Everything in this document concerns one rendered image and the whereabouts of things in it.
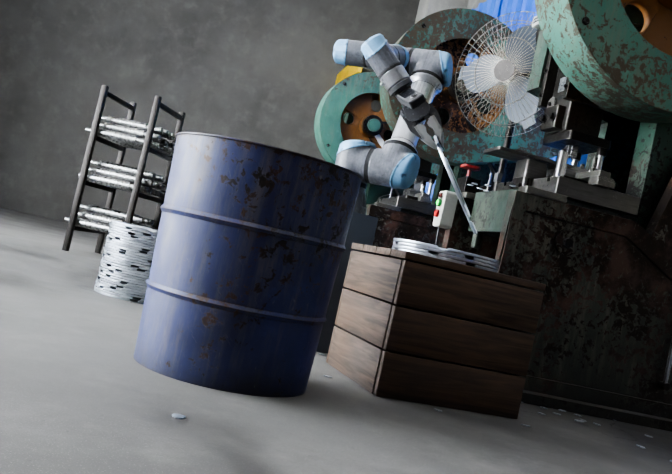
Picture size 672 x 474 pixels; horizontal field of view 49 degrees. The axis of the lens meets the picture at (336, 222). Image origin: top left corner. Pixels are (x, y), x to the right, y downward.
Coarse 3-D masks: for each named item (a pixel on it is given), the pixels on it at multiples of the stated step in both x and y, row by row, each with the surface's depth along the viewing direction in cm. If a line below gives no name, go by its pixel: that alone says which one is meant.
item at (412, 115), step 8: (408, 80) 203; (392, 88) 203; (400, 88) 203; (392, 96) 207; (424, 104) 202; (400, 112) 207; (408, 112) 202; (416, 112) 202; (424, 112) 202; (416, 120) 202
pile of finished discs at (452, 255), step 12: (396, 240) 194; (408, 240) 189; (420, 252) 186; (432, 252) 203; (444, 252) 184; (456, 252) 183; (468, 252) 184; (468, 264) 198; (480, 264) 185; (492, 264) 188
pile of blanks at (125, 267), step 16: (112, 224) 252; (112, 240) 250; (128, 240) 247; (144, 240) 247; (112, 256) 249; (128, 256) 246; (144, 256) 247; (112, 272) 248; (128, 272) 246; (144, 272) 247; (96, 288) 252; (112, 288) 247; (128, 288) 246; (144, 288) 247
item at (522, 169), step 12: (504, 156) 254; (516, 156) 249; (528, 156) 245; (540, 156) 248; (516, 168) 255; (528, 168) 248; (540, 168) 249; (552, 168) 256; (516, 180) 253; (528, 180) 248
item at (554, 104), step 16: (560, 80) 259; (560, 96) 256; (544, 112) 259; (560, 112) 250; (576, 112) 249; (592, 112) 250; (544, 128) 256; (560, 128) 250; (576, 128) 249; (592, 128) 250
